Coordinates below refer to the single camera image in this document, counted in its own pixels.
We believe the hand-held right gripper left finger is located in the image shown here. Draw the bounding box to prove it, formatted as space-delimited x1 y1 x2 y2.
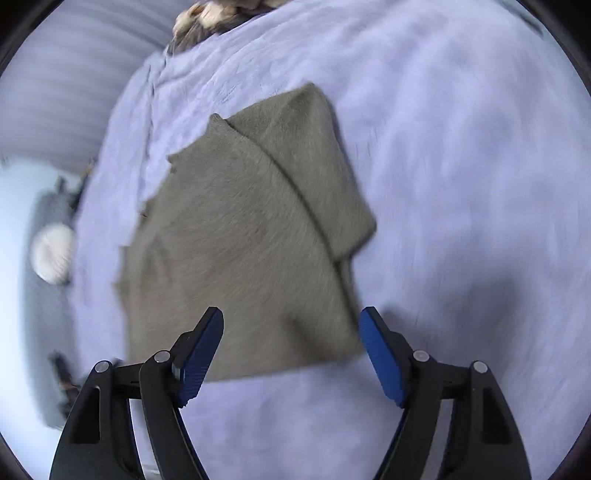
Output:
49 306 225 480

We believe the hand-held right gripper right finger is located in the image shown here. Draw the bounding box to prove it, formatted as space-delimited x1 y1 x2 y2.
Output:
359 306 532 480

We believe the brown knit sweater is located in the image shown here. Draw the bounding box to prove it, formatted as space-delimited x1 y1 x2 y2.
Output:
115 82 377 383

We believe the grey quilted sofa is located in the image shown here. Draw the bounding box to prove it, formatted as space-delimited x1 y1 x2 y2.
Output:
21 189 86 430

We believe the round white pleated cushion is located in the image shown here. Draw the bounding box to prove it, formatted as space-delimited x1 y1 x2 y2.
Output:
31 222 77 284

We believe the lavender plush blanket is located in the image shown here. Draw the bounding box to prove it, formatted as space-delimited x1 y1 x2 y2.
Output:
69 0 583 480

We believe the grey curtain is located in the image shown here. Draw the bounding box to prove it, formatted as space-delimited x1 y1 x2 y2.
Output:
0 0 195 176

